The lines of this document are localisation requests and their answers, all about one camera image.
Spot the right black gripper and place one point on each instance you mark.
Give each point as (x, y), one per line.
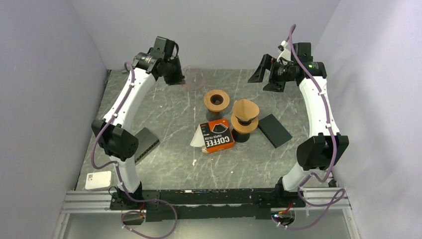
(267, 62)

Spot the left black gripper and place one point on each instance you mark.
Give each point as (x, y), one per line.
(179, 77)

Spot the clear plastic filter bag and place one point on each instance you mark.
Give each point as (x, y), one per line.
(194, 78)

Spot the brown paper coffee filter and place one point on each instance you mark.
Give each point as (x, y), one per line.
(245, 110)

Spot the blue ribbed glass dripper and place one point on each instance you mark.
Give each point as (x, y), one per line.
(244, 122)

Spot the white paper coffee filter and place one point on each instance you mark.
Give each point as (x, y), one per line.
(198, 139)

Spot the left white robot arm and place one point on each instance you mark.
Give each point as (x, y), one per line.
(112, 132)

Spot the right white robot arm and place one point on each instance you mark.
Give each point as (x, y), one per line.
(325, 145)

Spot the orange coffee filter box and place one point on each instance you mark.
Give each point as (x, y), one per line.
(216, 136)

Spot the right black flat box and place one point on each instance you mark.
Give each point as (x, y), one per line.
(274, 131)

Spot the black flat box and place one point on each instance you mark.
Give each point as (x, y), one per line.
(274, 131)
(147, 141)

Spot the black server base cup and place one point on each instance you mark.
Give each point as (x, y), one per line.
(240, 137)

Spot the left black flat box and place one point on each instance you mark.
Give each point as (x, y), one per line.
(147, 141)

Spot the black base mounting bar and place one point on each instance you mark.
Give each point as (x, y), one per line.
(167, 211)

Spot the white small box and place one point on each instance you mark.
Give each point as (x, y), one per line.
(98, 180)

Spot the aluminium frame rail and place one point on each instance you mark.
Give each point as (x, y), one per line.
(107, 201)

